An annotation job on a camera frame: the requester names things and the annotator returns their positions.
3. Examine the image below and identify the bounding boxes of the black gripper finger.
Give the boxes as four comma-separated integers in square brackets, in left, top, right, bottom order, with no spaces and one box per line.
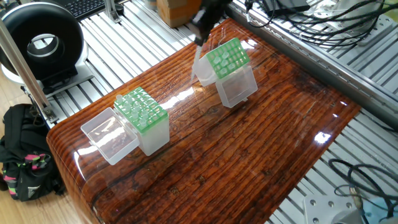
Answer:
[188,12,205,38]
[199,17,220,45]

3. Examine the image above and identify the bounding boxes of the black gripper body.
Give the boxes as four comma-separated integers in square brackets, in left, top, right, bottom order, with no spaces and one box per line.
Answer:
[198,0,232,22]

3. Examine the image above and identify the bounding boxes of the clear tip box with tips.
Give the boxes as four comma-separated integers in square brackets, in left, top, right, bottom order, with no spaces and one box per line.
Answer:
[192,39,259,110]

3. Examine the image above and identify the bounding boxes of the clear tip box green rack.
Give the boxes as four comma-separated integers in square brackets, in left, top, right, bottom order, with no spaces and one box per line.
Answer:
[80,86,170,166]

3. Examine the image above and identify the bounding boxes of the brown cardboard box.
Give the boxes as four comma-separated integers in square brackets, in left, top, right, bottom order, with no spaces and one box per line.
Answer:
[155,0,206,29]

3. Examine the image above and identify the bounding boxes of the black keyboard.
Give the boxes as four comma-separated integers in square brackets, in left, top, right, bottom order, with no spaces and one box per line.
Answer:
[61,0,108,19]

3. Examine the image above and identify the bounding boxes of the white plastic device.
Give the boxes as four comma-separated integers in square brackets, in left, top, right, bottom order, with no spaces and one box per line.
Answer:
[311,0,355,19]

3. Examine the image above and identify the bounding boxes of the glossy brown wooden board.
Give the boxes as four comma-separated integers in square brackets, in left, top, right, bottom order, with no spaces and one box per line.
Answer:
[49,19,363,224]

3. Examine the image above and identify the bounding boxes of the black round device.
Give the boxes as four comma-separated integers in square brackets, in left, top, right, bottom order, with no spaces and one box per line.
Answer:
[0,2,86,94]

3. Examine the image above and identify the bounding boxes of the black backpack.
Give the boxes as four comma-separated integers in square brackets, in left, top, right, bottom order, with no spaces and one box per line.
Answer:
[0,103,67,203]

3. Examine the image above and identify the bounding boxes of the aluminium bracket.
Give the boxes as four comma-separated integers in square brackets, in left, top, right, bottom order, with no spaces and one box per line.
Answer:
[104,0,125,24]

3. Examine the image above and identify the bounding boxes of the black cable bundle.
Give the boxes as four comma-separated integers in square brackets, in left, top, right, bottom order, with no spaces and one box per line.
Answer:
[236,0,380,47]

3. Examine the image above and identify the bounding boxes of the aluminium frame post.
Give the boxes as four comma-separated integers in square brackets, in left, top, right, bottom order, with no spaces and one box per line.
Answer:
[0,25,55,122]

